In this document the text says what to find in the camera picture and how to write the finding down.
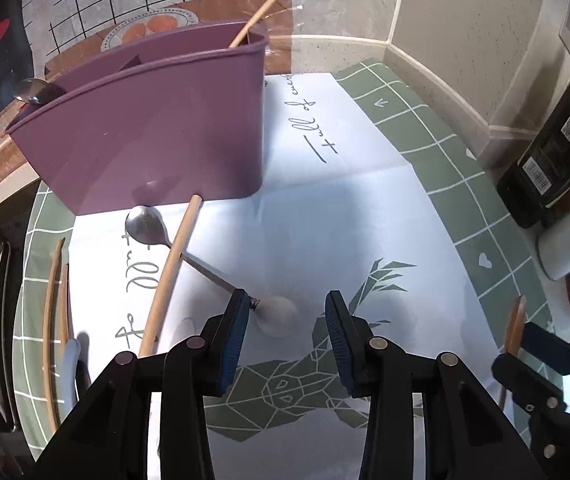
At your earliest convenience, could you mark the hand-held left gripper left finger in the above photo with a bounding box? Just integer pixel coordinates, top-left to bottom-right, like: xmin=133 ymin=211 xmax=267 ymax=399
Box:
xmin=35 ymin=288 xmax=250 ymax=480

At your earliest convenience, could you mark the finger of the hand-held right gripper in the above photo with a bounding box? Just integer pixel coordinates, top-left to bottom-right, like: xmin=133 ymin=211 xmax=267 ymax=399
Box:
xmin=492 ymin=354 xmax=566 ymax=412
xmin=521 ymin=321 xmax=570 ymax=377

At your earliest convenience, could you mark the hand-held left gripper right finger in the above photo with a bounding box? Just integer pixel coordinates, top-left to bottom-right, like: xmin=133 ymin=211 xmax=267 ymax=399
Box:
xmin=325 ymin=290 xmax=546 ymax=480

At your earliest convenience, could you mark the wooden handled utensil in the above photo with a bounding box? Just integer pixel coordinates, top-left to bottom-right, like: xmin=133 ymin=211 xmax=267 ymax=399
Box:
xmin=500 ymin=296 xmax=526 ymax=408

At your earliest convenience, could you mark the wooden chopstick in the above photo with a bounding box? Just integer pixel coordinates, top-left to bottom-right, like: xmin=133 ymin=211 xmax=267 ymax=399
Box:
xmin=138 ymin=195 xmax=203 ymax=358
xmin=60 ymin=263 xmax=73 ymax=346
xmin=42 ymin=238 xmax=66 ymax=433

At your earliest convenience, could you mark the white handled metal spoon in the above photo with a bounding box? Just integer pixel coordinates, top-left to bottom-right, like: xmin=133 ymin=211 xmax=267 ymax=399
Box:
xmin=125 ymin=205 xmax=298 ymax=338

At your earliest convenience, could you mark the purple utensil holder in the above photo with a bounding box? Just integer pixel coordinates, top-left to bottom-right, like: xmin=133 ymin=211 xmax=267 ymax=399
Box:
xmin=5 ymin=21 xmax=269 ymax=217

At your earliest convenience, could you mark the wooden spoon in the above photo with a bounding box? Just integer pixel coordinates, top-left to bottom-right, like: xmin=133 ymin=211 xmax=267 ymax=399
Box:
xmin=229 ymin=0 xmax=302 ymax=49

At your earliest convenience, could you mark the green and white printed mat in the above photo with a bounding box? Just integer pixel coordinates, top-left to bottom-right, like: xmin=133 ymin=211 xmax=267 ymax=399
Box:
xmin=15 ymin=57 xmax=556 ymax=480

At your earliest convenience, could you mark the blue spoon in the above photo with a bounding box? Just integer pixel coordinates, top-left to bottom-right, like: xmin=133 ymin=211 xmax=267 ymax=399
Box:
xmin=62 ymin=337 xmax=83 ymax=406

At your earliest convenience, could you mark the black food package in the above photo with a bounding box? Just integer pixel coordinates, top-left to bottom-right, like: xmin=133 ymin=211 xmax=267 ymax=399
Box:
xmin=496 ymin=46 xmax=570 ymax=229

